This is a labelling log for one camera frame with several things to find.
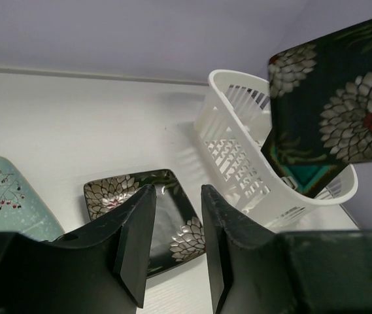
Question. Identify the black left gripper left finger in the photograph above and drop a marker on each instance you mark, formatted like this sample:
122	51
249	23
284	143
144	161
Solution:
100	267

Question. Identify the black floral square plate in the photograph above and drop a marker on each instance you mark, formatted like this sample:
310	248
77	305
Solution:
178	235

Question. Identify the white plastic dish rack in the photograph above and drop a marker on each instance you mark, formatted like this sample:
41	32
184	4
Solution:
231	128

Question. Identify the light green speckled plate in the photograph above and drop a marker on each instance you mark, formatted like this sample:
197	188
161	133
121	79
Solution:
21	208

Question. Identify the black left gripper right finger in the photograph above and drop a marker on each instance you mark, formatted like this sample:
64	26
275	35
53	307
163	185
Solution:
254	270

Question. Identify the dark teal square plate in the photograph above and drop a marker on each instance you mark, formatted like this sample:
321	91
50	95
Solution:
309	180

